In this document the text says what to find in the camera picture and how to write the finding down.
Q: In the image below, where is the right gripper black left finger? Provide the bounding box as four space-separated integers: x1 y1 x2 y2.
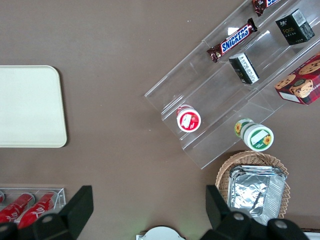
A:
0 185 94 240

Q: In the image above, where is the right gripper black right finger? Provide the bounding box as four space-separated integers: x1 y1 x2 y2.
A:
202 184 311 240

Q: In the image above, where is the round wicker basket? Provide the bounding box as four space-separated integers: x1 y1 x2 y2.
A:
215 150 291 221

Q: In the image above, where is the cream plastic tray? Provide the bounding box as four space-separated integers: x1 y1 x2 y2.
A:
0 65 68 149

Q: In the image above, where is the clear acrylic can holder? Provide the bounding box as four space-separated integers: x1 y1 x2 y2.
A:
0 187 66 211

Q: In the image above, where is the red cola can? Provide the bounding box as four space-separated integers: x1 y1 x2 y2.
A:
0 192 36 224
18 191 57 230

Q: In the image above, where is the aluminium foil container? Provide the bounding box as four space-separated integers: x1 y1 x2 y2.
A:
228 164 287 226

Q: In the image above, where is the white round disc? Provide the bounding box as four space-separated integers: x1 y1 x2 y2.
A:
136 225 186 240

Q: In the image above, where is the green sunflower yogurt cup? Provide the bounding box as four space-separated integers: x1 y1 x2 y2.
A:
234 118 275 152

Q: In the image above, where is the red lid yogurt cup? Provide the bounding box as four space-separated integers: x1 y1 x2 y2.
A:
176 104 202 133

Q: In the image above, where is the clear acrylic stepped display shelf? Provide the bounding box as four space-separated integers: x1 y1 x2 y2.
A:
144 0 320 170

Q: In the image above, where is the small black box white label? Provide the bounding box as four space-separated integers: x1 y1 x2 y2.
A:
228 52 260 85

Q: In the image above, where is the red plaid cookie box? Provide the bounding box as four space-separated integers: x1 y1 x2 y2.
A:
274 52 320 107

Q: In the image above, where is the Snickers chocolate bar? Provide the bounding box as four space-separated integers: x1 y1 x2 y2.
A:
251 0 283 17
206 17 258 63

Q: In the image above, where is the black Face box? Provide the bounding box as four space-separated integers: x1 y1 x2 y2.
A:
275 8 315 46

